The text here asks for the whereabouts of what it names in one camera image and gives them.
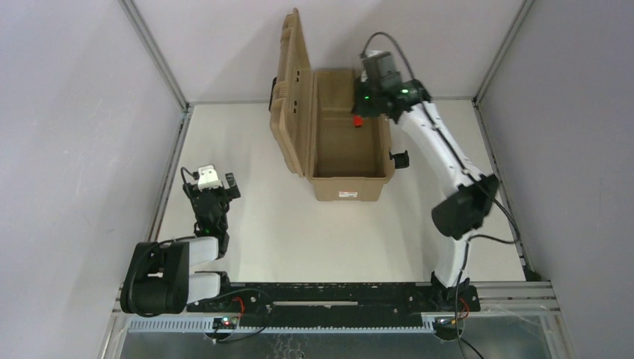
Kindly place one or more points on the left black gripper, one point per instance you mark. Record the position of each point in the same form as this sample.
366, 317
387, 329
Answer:
211, 193

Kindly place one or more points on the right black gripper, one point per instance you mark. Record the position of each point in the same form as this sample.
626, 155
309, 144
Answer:
365, 108

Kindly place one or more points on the red black screwdriver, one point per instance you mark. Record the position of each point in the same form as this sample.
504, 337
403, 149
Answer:
357, 121

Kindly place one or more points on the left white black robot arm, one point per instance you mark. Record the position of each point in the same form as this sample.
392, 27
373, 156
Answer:
159, 278

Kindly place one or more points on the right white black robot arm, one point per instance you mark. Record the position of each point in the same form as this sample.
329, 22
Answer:
468, 193

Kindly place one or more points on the tan plastic toolbox bin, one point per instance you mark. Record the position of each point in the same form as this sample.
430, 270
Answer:
311, 120

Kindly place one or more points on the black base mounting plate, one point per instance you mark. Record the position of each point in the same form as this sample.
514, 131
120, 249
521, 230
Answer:
387, 303

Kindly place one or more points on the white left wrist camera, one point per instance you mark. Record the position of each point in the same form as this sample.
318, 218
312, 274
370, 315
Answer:
208, 178

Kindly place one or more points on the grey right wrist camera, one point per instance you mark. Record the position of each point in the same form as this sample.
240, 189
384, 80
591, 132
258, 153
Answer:
380, 68

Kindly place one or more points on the grey slotted cable duct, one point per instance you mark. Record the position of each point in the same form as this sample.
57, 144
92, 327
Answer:
203, 325

